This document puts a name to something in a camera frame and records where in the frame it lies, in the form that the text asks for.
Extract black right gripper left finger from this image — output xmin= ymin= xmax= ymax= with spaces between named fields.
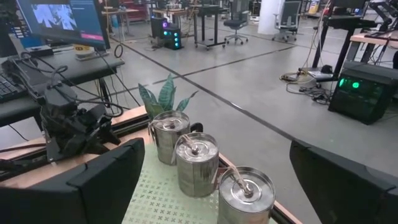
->
xmin=0 ymin=138 xmax=146 ymax=224

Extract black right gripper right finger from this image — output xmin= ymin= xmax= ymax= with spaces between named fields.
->
xmin=289 ymin=139 xmax=398 ymax=224

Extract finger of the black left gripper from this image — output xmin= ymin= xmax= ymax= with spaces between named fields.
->
xmin=99 ymin=119 xmax=123 ymax=146
xmin=72 ymin=133 xmax=105 ymax=156

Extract silver tin candle with tag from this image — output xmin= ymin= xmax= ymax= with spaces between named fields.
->
xmin=149 ymin=110 xmax=191 ymax=166
xmin=217 ymin=166 xmax=277 ymax=224
xmin=172 ymin=132 xmax=220 ymax=198

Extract green snake plant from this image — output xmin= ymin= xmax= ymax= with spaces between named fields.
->
xmin=138 ymin=73 xmax=199 ymax=121

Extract black keyboard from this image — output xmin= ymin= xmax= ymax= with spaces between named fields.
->
xmin=0 ymin=73 xmax=24 ymax=103

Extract white container yellow label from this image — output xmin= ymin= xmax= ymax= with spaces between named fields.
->
xmin=73 ymin=44 xmax=96 ymax=60

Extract green perforated metal shelf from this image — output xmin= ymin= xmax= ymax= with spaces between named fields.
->
xmin=121 ymin=142 xmax=277 ymax=224

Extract black computer monitor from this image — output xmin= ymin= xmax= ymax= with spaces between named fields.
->
xmin=15 ymin=0 xmax=111 ymax=50

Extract black computer green lights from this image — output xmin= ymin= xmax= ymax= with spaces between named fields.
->
xmin=328 ymin=60 xmax=398 ymax=125

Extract black computer tower coloured lights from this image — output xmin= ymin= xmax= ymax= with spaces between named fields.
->
xmin=151 ymin=17 xmax=183 ymax=50

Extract black office chair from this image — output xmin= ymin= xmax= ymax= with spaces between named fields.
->
xmin=223 ymin=0 xmax=249 ymax=46

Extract black standing desk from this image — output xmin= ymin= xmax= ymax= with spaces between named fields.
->
xmin=298 ymin=15 xmax=379 ymax=83

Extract grey office chair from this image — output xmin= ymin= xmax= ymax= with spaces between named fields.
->
xmin=272 ymin=0 xmax=302 ymax=43

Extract white building column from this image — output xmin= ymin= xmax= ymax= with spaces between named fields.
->
xmin=257 ymin=0 xmax=292 ymax=35

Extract floor cable bundle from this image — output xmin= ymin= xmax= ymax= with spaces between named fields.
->
xmin=279 ymin=70 xmax=331 ymax=105

